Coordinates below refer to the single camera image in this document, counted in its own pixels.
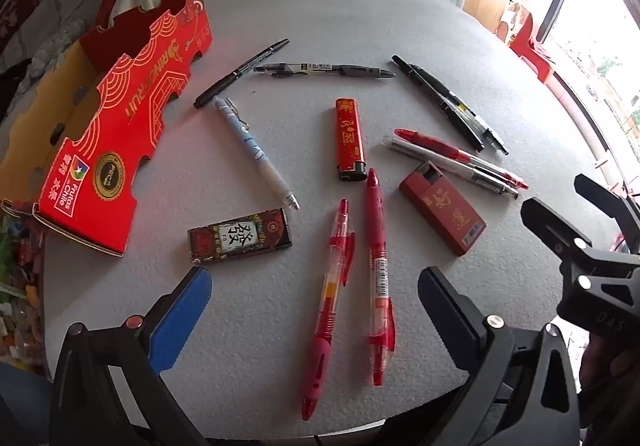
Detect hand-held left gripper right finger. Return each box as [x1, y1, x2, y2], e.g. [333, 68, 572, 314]
[417, 267, 583, 446]

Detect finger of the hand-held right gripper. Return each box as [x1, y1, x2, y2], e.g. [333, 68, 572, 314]
[520, 197, 601, 292]
[574, 173, 640, 254]

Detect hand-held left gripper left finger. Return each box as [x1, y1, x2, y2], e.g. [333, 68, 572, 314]
[49, 265, 213, 446]

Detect red gel pen white label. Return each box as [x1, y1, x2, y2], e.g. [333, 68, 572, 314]
[366, 168, 397, 387]

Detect small dark printed packet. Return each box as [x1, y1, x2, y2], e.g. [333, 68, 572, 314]
[187, 208, 293, 268]

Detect small red packet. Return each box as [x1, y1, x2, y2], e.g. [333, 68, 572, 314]
[398, 160, 488, 258]

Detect clear pen with black grip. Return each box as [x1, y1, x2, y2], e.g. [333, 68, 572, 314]
[407, 63, 510, 156]

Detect slim red pen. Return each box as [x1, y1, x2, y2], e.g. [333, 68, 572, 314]
[394, 128, 530, 191]

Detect red gel pen yellow core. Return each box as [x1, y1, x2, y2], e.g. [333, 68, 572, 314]
[300, 198, 357, 423]

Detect silver white pen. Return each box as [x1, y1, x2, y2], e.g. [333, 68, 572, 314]
[382, 135, 521, 200]

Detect solid black pen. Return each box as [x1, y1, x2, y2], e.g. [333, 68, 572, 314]
[391, 54, 487, 152]

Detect light blue pen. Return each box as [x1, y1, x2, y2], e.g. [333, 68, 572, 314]
[213, 96, 301, 212]

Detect red cardboard box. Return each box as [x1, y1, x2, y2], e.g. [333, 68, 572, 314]
[0, 0, 213, 257]

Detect red lighter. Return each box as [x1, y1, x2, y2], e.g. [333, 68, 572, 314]
[333, 98, 368, 183]

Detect thin black marker pen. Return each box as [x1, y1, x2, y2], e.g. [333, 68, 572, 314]
[194, 38, 290, 110]

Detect black clear gel pen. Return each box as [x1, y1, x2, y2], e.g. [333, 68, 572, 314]
[253, 62, 396, 80]

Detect pile of colourful small items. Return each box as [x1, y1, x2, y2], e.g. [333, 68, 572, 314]
[0, 206, 51, 377]

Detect red plastic chair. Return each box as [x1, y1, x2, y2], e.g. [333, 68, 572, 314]
[507, 8, 557, 83]

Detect window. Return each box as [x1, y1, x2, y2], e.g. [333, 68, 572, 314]
[520, 0, 640, 187]

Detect dark red printed cushion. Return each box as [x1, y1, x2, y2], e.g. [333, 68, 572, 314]
[0, 0, 42, 44]

